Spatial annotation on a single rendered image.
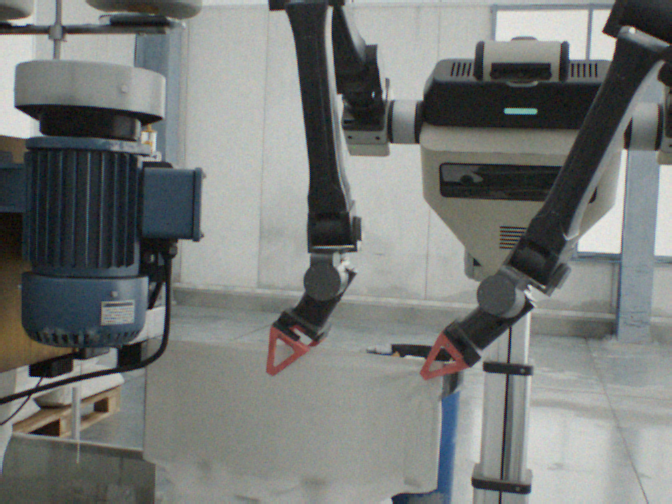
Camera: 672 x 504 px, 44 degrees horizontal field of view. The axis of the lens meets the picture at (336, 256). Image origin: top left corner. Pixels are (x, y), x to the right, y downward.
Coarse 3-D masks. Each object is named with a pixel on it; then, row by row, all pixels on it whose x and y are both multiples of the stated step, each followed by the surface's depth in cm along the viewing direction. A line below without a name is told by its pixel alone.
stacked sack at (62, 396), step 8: (88, 368) 476; (96, 368) 476; (104, 368) 480; (104, 376) 469; (112, 376) 475; (120, 376) 484; (72, 384) 440; (80, 384) 445; (88, 384) 451; (96, 384) 459; (104, 384) 467; (112, 384) 476; (120, 384) 488; (56, 392) 433; (64, 392) 433; (80, 392) 442; (88, 392) 451; (96, 392) 461; (40, 400) 432; (48, 400) 431; (56, 400) 431; (64, 400) 431
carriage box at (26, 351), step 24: (0, 144) 106; (24, 144) 110; (0, 240) 107; (0, 264) 107; (24, 264) 112; (0, 288) 107; (0, 312) 108; (0, 336) 108; (24, 336) 113; (0, 360) 108; (24, 360) 113
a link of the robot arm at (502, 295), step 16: (512, 272) 115; (560, 272) 120; (480, 288) 116; (496, 288) 115; (512, 288) 114; (544, 288) 121; (560, 288) 123; (480, 304) 116; (496, 304) 115; (512, 304) 114
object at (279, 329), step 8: (280, 320) 127; (272, 328) 125; (280, 328) 125; (288, 328) 127; (272, 336) 126; (280, 336) 126; (288, 336) 125; (296, 336) 125; (272, 344) 126; (288, 344) 126; (296, 344) 125; (304, 344) 126; (272, 352) 127; (296, 352) 125; (304, 352) 125; (272, 360) 127; (288, 360) 126; (272, 368) 128; (280, 368) 127
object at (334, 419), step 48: (192, 384) 134; (240, 384) 130; (288, 384) 128; (336, 384) 128; (384, 384) 129; (432, 384) 128; (144, 432) 137; (192, 432) 135; (240, 432) 131; (288, 432) 128; (336, 432) 128; (384, 432) 129; (432, 432) 128; (192, 480) 132; (240, 480) 130; (288, 480) 129; (336, 480) 129; (384, 480) 130; (432, 480) 128
